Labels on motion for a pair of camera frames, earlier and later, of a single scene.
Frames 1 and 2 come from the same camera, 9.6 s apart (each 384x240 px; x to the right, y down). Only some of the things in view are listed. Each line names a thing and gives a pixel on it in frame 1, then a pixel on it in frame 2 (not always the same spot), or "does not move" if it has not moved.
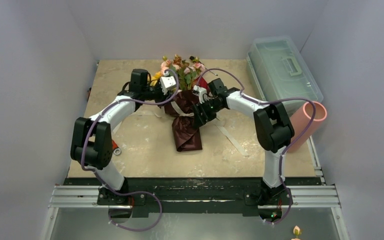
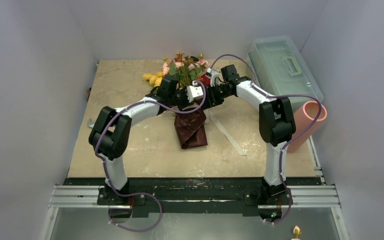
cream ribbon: x=219 y=126 does not move
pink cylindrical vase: x=301 y=118 does not move
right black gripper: x=200 y=113 to x=208 y=96
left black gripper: x=162 y=97 to x=186 y=102
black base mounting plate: x=196 y=196 does not move
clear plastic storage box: x=280 y=74 does not move
